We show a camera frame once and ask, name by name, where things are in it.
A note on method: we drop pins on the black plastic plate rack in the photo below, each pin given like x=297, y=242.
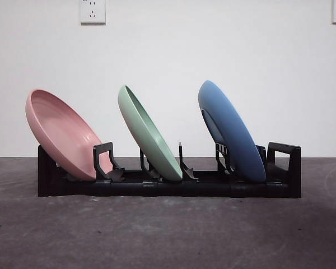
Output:
x=184, y=190

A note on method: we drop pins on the blue round plate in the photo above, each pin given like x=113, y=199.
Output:
x=235, y=126

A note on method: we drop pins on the green round plate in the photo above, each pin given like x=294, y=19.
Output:
x=145, y=134

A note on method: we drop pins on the pink round plate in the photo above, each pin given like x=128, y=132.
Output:
x=58, y=126

